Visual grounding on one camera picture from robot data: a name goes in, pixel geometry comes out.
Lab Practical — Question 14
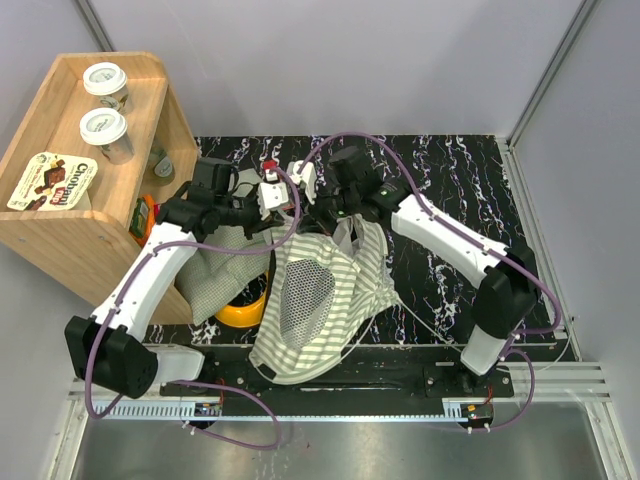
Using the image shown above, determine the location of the white lidded cup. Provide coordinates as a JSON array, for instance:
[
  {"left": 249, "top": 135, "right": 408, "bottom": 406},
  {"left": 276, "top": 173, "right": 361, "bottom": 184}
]
[
  {"left": 79, "top": 107, "right": 134, "bottom": 165},
  {"left": 83, "top": 62, "right": 132, "bottom": 115}
]

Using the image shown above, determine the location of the Chobani yogurt flip pack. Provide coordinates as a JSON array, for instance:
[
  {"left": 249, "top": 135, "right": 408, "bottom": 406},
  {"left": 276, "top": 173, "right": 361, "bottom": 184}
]
[{"left": 6, "top": 152, "right": 98, "bottom": 212}]

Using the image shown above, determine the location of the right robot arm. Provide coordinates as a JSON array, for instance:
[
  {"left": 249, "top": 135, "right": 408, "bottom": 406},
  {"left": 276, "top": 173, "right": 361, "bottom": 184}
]
[{"left": 311, "top": 146, "right": 540, "bottom": 396}]

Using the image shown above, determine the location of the glass jar on shelf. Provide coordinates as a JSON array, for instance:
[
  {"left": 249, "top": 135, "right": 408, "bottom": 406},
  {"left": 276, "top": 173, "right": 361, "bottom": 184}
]
[{"left": 147, "top": 141, "right": 175, "bottom": 185}]

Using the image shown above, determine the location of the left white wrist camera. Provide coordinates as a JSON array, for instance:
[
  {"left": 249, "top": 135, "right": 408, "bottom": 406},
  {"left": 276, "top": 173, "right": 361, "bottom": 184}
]
[{"left": 257, "top": 167, "right": 292, "bottom": 220}]

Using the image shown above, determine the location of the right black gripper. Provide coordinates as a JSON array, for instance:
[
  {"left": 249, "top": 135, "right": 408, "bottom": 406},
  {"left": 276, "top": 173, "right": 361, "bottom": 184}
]
[{"left": 296, "top": 182, "right": 358, "bottom": 238}]

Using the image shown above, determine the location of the orange green sponge pack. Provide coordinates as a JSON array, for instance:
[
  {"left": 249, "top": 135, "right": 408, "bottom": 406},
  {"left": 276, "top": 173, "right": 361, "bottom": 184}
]
[{"left": 129, "top": 195, "right": 155, "bottom": 247}]

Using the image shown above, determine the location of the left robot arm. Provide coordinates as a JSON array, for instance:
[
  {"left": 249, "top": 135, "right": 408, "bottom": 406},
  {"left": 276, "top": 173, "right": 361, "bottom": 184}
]
[{"left": 64, "top": 158, "right": 301, "bottom": 399}]

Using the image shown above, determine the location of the green checked cushion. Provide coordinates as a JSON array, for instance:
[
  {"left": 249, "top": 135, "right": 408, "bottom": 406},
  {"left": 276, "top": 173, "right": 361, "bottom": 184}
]
[{"left": 175, "top": 226, "right": 270, "bottom": 326}]

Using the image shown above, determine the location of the aluminium rail frame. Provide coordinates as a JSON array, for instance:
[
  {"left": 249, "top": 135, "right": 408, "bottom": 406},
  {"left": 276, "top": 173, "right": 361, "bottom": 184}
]
[{"left": 64, "top": 146, "right": 639, "bottom": 479}]

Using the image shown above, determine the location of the wooden shelf unit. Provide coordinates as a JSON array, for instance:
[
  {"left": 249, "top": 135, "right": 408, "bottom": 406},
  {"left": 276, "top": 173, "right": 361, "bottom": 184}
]
[{"left": 1, "top": 52, "right": 199, "bottom": 306}]

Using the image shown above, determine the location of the white lidded cup rear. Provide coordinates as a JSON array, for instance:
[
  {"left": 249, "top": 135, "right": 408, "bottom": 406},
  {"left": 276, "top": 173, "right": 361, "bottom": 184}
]
[{"left": 83, "top": 62, "right": 132, "bottom": 115}]

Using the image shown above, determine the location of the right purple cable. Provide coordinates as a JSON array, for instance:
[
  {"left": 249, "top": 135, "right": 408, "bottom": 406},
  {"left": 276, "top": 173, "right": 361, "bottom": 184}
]
[{"left": 294, "top": 130, "right": 564, "bottom": 434}]

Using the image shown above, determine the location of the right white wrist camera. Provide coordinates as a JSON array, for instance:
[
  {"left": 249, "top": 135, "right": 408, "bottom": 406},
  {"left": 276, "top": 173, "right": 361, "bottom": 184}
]
[{"left": 287, "top": 160, "right": 317, "bottom": 205}]

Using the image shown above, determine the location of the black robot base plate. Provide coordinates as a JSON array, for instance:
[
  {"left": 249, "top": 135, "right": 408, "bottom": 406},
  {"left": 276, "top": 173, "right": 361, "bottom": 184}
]
[{"left": 159, "top": 343, "right": 515, "bottom": 417}]

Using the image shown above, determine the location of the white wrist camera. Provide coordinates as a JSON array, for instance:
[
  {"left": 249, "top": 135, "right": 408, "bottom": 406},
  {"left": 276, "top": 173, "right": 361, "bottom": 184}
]
[
  {"left": 257, "top": 167, "right": 292, "bottom": 220},
  {"left": 287, "top": 160, "right": 317, "bottom": 205}
]

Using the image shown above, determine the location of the yellow pet bowl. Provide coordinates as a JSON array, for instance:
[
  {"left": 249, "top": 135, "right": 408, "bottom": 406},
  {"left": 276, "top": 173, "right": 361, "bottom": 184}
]
[{"left": 214, "top": 275, "right": 267, "bottom": 329}]

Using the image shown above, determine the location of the white lidded cup front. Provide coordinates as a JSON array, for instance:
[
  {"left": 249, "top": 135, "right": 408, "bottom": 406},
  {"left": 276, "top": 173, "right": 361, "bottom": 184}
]
[{"left": 79, "top": 107, "right": 134, "bottom": 165}]

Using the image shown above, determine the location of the striped green pet tent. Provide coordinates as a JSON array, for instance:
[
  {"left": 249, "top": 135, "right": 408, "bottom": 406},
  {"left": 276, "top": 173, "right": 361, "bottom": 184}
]
[{"left": 249, "top": 215, "right": 400, "bottom": 385}]

